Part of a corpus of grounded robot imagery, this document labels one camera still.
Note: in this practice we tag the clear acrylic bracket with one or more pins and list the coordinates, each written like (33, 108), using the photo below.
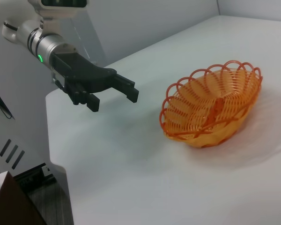
(89, 39)

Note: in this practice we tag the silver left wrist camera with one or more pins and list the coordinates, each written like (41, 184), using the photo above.
(61, 7)

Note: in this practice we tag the brown wooden box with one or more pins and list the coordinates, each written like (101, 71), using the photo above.
(11, 204)

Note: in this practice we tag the orange woven plastic basket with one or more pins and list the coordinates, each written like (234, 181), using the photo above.
(208, 138)

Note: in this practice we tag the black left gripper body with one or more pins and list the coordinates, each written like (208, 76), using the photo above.
(89, 77)

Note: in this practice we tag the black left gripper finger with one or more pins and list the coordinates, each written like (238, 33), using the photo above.
(130, 92)
(92, 103)

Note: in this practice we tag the white robot torso column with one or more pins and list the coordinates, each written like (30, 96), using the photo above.
(25, 117)

